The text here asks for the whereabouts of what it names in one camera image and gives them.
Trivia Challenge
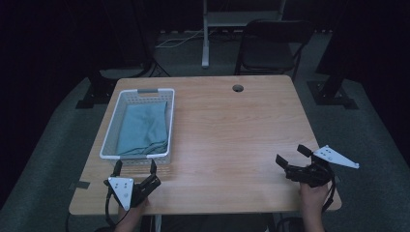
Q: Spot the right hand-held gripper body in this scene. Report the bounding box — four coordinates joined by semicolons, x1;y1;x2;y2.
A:
284;144;361;189

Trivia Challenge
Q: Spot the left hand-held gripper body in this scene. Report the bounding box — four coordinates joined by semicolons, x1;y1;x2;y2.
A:
103;173;162;212

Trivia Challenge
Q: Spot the white perforated plastic basket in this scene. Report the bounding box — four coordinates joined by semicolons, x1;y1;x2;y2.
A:
99;88;176;166

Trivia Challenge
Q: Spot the light blue cloth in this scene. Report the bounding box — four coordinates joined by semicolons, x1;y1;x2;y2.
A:
115;101;169;157

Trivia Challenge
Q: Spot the person's right hand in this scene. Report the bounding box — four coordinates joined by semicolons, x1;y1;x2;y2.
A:
298;181;330;211

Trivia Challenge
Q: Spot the person's left hand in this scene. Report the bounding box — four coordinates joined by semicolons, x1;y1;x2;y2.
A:
117;197;151;223

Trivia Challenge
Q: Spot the black stand base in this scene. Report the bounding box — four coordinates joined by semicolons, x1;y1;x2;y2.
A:
75;68;153;110
306;72;359;110

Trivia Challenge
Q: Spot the black folding chair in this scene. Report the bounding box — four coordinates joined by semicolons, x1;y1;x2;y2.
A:
234;18;316;82

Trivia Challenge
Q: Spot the desk with white legs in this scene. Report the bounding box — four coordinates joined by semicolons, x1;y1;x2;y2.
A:
201;0;287;69

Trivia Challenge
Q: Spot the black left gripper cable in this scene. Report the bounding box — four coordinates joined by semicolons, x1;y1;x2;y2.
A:
103;188;131;228

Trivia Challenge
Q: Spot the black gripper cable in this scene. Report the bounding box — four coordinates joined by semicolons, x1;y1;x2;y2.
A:
103;188;131;228
275;175;337;232

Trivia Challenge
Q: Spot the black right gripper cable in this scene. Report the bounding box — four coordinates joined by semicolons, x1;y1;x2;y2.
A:
275;175;337;232

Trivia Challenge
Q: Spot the white floor cable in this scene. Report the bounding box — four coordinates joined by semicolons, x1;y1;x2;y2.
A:
155;30;207;49

